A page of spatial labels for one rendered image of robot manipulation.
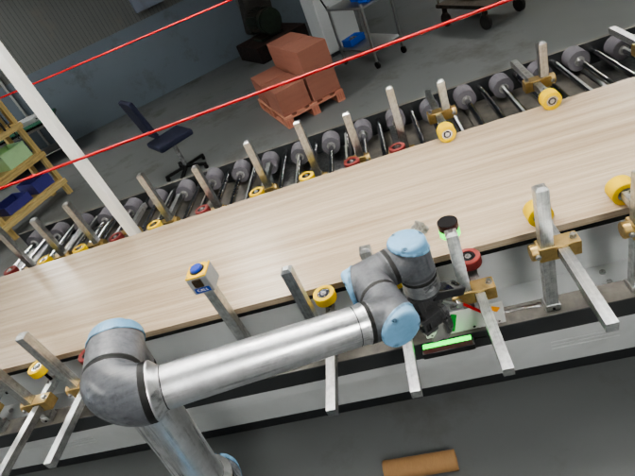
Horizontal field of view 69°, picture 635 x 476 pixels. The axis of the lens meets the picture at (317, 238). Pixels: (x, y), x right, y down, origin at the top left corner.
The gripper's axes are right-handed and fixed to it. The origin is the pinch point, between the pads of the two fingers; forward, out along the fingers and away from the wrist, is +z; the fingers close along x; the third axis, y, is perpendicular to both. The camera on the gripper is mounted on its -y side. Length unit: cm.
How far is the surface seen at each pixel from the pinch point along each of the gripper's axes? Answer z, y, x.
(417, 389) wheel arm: 8.4, 14.8, 1.9
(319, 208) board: 3, -13, -95
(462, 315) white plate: 15.9, -15.1, -12.9
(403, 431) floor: 93, 12, -42
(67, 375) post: -1, 107, -92
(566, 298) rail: 24, -45, 1
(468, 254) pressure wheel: 2.3, -28.0, -19.7
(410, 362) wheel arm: 8.4, 10.3, -6.3
